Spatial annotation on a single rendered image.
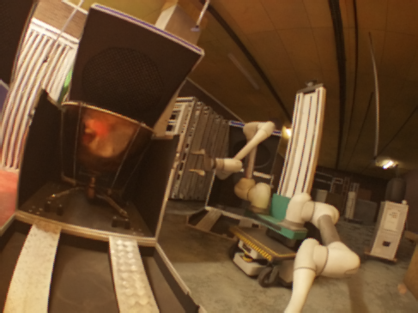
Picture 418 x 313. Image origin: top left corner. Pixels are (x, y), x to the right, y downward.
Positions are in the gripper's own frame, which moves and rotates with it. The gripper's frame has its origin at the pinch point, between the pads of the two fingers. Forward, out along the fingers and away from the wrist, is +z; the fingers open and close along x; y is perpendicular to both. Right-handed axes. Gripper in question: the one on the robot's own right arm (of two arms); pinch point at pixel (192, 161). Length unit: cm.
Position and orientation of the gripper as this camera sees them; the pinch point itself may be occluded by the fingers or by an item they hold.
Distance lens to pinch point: 142.2
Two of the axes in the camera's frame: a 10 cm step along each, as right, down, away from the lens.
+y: 2.7, -3.6, -8.9
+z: -9.6, -1.0, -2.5
